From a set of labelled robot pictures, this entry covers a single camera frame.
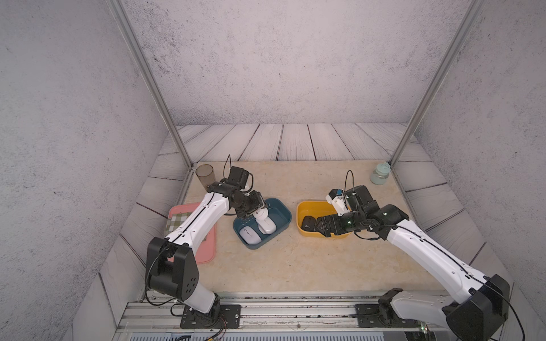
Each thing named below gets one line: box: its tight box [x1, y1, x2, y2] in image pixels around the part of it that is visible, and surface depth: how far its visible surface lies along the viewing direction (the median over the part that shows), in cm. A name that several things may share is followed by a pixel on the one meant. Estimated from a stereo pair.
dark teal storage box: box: [232, 197, 293, 250], surface depth 97 cm
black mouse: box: [300, 215, 316, 232], surface depth 98 cm
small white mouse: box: [238, 225, 262, 244], surface depth 93 cm
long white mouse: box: [253, 207, 277, 236], surface depth 95 cm
